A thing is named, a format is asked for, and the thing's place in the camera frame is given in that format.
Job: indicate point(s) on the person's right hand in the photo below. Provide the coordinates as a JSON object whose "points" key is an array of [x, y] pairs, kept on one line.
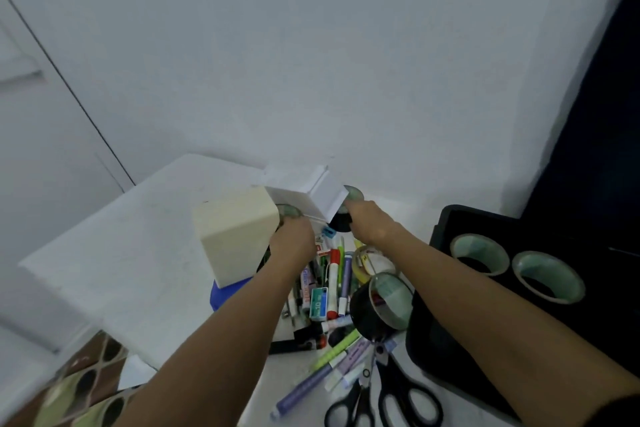
{"points": [[372, 226]]}

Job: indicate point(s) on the dark blue curtain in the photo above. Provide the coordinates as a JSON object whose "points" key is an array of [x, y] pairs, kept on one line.
{"points": [[600, 141]]}

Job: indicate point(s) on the red capped black marker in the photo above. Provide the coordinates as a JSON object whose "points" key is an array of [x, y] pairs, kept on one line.
{"points": [[300, 345]]}

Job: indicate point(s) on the person's left hand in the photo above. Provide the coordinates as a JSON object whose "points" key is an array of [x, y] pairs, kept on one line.
{"points": [[295, 246]]}

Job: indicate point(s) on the clear tiered organizer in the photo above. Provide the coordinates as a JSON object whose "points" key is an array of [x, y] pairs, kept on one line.
{"points": [[300, 191]]}

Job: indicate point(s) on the black plastic tray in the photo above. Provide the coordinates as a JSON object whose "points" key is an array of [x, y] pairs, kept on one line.
{"points": [[600, 231]]}

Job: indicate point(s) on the yellow clear tape roll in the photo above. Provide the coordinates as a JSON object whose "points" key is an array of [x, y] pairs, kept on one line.
{"points": [[356, 264]]}

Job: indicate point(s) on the patterned floor mat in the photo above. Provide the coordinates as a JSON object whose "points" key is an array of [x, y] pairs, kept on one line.
{"points": [[65, 386]]}

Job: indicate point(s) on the small blue sharpener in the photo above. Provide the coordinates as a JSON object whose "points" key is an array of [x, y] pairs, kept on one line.
{"points": [[328, 232]]}

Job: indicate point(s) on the person's left forearm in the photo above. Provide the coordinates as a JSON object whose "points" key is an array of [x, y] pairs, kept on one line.
{"points": [[225, 356]]}

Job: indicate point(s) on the person's right forearm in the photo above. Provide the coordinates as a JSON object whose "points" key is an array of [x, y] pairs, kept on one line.
{"points": [[500, 321]]}

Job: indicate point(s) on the pile of pens and markers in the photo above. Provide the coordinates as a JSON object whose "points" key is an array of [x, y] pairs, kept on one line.
{"points": [[320, 301]]}

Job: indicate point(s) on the cream pen holder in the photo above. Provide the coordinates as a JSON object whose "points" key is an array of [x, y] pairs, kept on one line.
{"points": [[235, 236]]}

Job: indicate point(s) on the red capped white marker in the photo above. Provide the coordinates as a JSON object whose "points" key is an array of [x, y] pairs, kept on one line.
{"points": [[334, 286]]}

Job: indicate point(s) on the blue mesh pencil pouch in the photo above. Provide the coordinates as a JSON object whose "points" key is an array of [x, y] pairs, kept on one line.
{"points": [[227, 291]]}

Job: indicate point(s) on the white eraser red label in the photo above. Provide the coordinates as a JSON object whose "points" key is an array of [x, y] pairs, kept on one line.
{"points": [[322, 245]]}

